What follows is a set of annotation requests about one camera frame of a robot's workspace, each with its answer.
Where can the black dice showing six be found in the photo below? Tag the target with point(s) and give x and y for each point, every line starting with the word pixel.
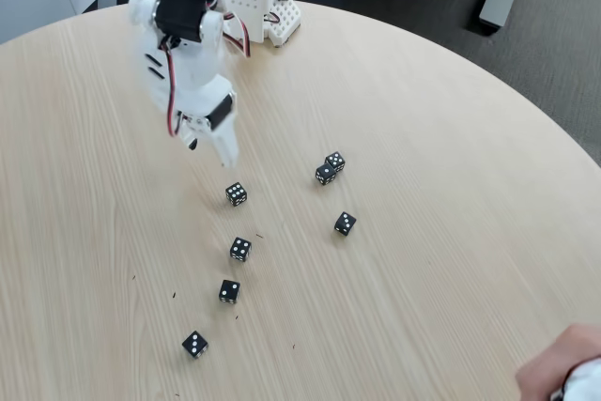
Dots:
pixel 236 194

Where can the black dice showing two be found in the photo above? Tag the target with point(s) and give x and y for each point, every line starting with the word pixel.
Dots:
pixel 229 292

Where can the black dice showing four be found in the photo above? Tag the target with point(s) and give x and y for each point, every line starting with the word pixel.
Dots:
pixel 240 249

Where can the white handheld object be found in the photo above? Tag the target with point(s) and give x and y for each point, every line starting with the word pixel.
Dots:
pixel 587 382

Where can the black dice showing one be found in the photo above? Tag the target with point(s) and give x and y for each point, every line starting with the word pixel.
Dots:
pixel 325 174

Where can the black dice showing five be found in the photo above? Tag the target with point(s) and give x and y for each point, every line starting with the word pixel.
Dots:
pixel 334 161

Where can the person's hand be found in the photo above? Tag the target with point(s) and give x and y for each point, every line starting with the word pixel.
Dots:
pixel 544 363

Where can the black dice showing three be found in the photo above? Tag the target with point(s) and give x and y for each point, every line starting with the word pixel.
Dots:
pixel 195 344
pixel 345 224

